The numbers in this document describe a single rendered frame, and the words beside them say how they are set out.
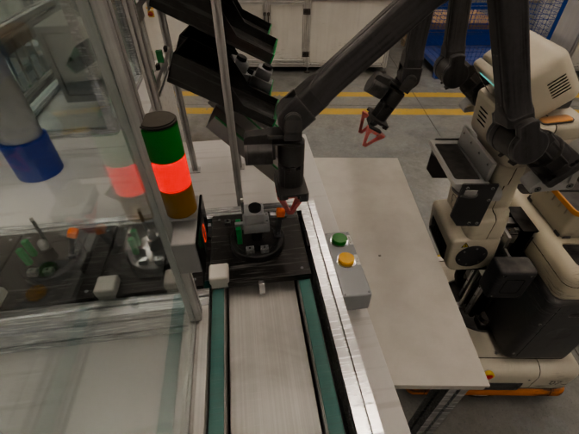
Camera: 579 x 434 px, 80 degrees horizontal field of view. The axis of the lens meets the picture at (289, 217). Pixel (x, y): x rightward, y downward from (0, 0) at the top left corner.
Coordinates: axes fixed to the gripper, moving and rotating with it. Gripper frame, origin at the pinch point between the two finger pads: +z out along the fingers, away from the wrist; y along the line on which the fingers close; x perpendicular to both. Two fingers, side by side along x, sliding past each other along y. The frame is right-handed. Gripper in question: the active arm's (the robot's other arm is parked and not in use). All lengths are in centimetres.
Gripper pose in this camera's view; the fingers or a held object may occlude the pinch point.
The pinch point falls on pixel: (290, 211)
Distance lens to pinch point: 84.9
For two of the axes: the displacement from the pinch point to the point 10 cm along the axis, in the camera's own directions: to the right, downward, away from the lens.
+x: 9.9, -0.9, 1.2
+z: -0.1, 7.4, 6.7
